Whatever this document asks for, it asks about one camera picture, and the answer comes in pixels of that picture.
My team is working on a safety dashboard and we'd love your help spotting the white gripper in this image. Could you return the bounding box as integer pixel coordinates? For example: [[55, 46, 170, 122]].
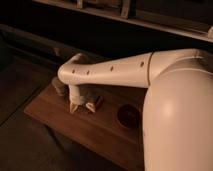
[[69, 85, 96, 114]]

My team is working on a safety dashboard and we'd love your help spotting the dark rectangular eraser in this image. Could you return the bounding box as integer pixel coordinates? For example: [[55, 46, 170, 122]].
[[91, 96, 104, 108]]

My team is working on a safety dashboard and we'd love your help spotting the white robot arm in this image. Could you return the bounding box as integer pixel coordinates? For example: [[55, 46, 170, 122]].
[[58, 49, 213, 171]]

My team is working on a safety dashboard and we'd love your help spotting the wooden board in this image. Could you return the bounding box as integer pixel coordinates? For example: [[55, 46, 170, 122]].
[[24, 84, 145, 171]]

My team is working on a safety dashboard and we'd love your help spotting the dark red bowl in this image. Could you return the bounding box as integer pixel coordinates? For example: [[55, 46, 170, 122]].
[[116, 104, 141, 129]]

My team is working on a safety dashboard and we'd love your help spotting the wooden shelf rail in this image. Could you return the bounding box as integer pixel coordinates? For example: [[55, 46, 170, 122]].
[[33, 0, 213, 43]]

